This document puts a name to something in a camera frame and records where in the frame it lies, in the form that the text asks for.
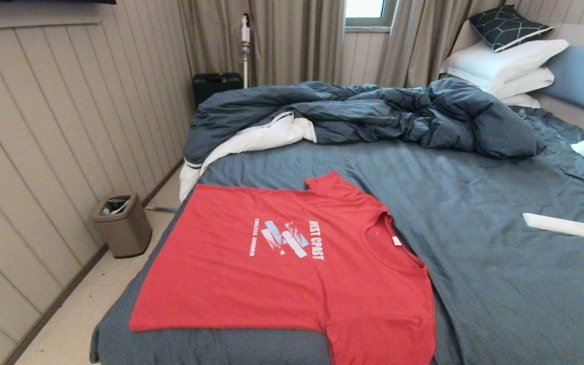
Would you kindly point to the red printed t-shirt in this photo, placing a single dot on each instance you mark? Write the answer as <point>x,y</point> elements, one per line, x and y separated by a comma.
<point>271,284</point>

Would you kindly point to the dark blue crumpled duvet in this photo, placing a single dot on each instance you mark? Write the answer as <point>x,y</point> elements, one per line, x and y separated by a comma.
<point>373,111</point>

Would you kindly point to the black hard-shell suitcase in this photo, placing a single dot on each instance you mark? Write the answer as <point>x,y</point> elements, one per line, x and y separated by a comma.
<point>216,86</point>

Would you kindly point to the thin grey metal rod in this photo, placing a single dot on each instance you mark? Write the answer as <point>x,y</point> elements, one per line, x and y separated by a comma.
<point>160,209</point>

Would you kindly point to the wide beige curtain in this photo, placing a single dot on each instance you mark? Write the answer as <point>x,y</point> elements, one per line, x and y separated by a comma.
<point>292,40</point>

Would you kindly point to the white stick vacuum cleaner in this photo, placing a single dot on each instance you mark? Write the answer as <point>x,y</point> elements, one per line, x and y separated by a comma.
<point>245,33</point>

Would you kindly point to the brown square trash bin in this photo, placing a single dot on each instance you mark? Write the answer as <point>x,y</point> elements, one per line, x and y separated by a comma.
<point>124,233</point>

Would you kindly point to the blue-grey bed sheet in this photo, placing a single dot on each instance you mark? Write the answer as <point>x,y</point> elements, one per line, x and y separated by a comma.
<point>474,203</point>

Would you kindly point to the narrow beige curtain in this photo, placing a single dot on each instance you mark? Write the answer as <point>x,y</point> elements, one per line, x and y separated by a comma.
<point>413,40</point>

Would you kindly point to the grey framed window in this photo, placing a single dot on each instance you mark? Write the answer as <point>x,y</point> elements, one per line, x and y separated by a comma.
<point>365,7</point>

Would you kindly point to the flat white pillow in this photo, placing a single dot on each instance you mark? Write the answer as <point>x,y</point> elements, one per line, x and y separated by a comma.
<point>522,100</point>

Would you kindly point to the large white pillow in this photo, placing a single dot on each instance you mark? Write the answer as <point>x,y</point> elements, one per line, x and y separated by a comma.
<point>505,61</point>

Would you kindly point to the medium white pillow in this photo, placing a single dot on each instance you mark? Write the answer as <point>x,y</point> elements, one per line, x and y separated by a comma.
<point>525,81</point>

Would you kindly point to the dark geometric patterned cushion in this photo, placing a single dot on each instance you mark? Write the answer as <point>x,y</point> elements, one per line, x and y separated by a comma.
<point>505,28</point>

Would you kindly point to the white remote control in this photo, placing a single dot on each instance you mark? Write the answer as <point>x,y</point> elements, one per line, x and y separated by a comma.
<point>560,225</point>

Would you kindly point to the dark wall television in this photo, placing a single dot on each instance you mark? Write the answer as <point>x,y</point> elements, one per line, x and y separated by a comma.
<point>43,1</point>

